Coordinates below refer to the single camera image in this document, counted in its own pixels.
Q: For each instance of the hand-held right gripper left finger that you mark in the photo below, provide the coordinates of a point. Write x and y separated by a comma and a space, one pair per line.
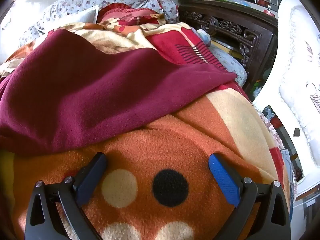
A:
91, 177

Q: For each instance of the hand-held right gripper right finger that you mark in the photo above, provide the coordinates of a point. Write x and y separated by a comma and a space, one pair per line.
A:
223, 180

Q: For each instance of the maroon fleece garment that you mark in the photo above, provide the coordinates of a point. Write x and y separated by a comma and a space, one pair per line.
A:
87, 92

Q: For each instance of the orange polka dot blanket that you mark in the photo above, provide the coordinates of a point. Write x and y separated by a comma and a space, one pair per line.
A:
162, 155

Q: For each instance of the floral bedsheet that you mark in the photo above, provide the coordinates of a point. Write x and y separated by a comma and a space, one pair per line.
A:
232, 65

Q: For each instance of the white upholstered chair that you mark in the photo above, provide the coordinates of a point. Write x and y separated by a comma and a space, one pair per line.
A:
292, 62

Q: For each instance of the dark carved wooden headboard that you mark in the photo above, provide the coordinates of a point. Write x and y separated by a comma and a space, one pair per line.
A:
250, 25

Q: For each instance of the white folded cloth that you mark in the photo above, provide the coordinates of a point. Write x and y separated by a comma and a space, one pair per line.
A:
75, 17

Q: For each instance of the red ruffled pillow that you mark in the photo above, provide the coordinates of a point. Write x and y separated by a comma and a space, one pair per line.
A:
125, 12

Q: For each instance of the floral pillow with red trim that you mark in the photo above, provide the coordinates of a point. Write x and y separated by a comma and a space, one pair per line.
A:
165, 7

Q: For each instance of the red pot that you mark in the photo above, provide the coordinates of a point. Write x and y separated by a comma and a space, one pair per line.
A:
263, 0

